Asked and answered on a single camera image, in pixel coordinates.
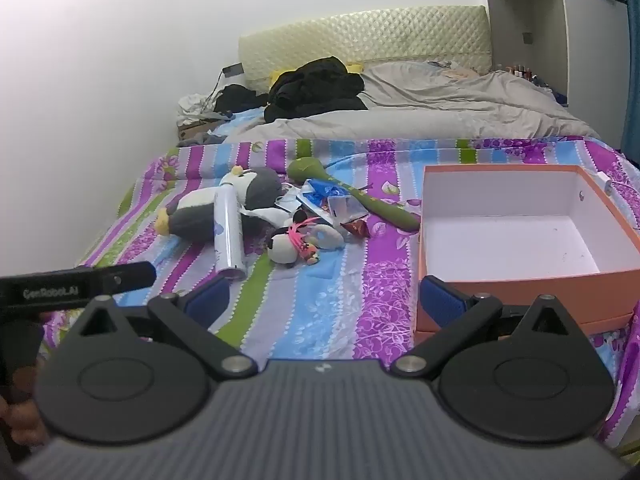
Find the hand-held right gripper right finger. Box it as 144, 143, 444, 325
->
390, 275, 576, 378

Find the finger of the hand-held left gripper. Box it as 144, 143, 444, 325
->
82, 261, 157, 295

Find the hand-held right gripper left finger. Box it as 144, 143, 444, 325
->
75, 276, 260, 380

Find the orange cardboard box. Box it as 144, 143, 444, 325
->
414, 164, 640, 336

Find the white knit cloth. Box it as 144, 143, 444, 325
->
239, 204, 296, 227

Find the light blue face mask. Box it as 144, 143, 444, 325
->
274, 186, 307, 213

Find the person's left hand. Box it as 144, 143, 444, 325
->
0, 360, 51, 448

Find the white spray can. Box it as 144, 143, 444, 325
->
212, 185, 249, 281

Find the grey white penguin plush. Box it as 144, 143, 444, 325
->
156, 166, 286, 242

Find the small panda plush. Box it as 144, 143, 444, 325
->
267, 232, 301, 266

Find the striped floral bed sheet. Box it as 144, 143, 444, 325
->
42, 107, 640, 461

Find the small grey white plush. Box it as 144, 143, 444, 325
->
306, 222, 345, 253

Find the blue snack packet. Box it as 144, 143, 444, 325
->
297, 179, 368, 226

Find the brown cardboard box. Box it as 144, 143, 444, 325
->
177, 117, 221, 142

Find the long green plush toy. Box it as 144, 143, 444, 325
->
287, 157, 422, 233

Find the crumpled white cloth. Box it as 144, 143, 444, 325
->
176, 92, 221, 126

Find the grey duvet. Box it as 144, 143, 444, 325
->
225, 62, 601, 142

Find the small black cloth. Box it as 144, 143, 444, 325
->
214, 84, 268, 113

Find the peach cloth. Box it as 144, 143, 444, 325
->
430, 60, 483, 81

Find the black clothing pile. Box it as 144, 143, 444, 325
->
263, 57, 368, 123

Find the row of cosmetic bottles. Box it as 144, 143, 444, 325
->
505, 64, 538, 83

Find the yellow plush pillow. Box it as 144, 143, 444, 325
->
270, 62, 364, 86

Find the blue curtain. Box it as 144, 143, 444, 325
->
620, 0, 640, 161

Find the cream quilted headboard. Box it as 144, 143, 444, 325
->
237, 5, 492, 86

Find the white grey wardrobe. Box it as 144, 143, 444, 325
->
480, 0, 631, 126

